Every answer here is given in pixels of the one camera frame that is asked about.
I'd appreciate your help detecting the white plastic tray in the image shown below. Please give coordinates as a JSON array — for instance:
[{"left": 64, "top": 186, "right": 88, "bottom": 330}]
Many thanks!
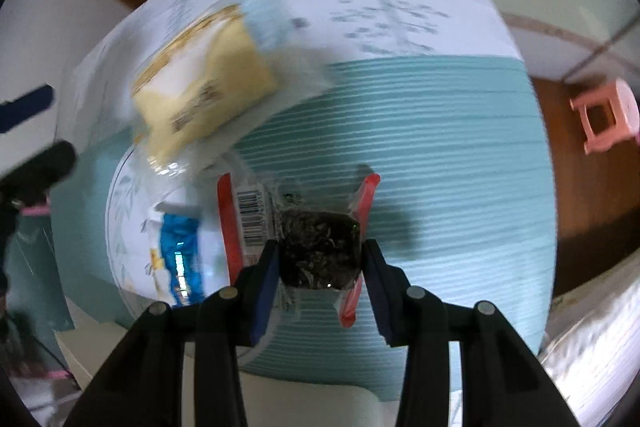
[{"left": 54, "top": 305, "right": 461, "bottom": 427}]

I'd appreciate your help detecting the large yellow cake packet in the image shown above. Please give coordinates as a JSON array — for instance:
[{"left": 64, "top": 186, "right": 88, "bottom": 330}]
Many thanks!
[{"left": 64, "top": 0, "right": 342, "bottom": 180}]

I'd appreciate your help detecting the blue white snack packet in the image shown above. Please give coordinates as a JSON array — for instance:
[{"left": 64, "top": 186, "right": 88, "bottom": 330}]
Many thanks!
[{"left": 144, "top": 202, "right": 205, "bottom": 308}]

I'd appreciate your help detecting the dark seaweed snack packet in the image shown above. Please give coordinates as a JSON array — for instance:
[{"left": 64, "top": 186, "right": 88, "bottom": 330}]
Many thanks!
[{"left": 217, "top": 172, "right": 381, "bottom": 329}]

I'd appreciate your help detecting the pink plastic stool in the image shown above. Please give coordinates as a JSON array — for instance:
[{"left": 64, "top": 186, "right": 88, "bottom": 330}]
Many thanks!
[{"left": 570, "top": 78, "right": 639, "bottom": 155}]

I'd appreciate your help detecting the patterned teal tablecloth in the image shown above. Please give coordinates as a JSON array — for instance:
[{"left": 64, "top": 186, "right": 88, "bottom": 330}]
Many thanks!
[{"left": 52, "top": 0, "right": 556, "bottom": 350}]

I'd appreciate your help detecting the pink framed chalkboard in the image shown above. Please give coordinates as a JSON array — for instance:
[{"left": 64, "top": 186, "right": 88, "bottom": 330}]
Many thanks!
[{"left": 1, "top": 215, "right": 74, "bottom": 379}]

